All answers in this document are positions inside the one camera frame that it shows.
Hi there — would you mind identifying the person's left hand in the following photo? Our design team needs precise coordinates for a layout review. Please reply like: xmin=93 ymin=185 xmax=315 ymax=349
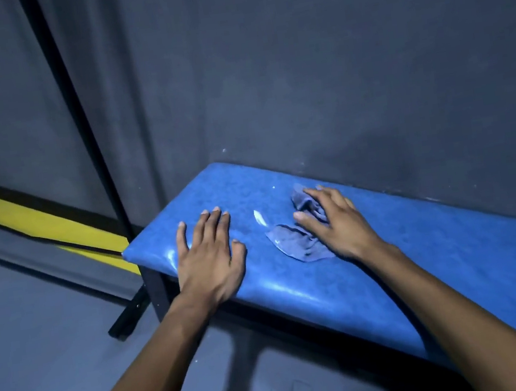
xmin=169 ymin=203 xmax=255 ymax=315

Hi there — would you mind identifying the person's right hand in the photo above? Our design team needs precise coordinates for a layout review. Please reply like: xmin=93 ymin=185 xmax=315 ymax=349
xmin=289 ymin=177 xmax=388 ymax=271

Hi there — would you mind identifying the blue cleaning cloth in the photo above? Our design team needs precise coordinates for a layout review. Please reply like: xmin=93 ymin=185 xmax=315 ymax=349
xmin=259 ymin=179 xmax=338 ymax=268

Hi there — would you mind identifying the blue bench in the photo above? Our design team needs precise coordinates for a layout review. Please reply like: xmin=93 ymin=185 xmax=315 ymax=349
xmin=111 ymin=122 xmax=516 ymax=391

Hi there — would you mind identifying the person's right forearm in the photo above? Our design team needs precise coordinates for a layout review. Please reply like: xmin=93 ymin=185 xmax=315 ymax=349
xmin=357 ymin=225 xmax=516 ymax=391

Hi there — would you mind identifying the person's left forearm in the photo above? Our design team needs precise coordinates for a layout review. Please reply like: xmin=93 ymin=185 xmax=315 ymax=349
xmin=50 ymin=289 xmax=227 ymax=391

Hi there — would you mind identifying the black vertical post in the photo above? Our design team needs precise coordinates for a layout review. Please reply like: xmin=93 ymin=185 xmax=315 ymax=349
xmin=19 ymin=0 xmax=137 ymax=252

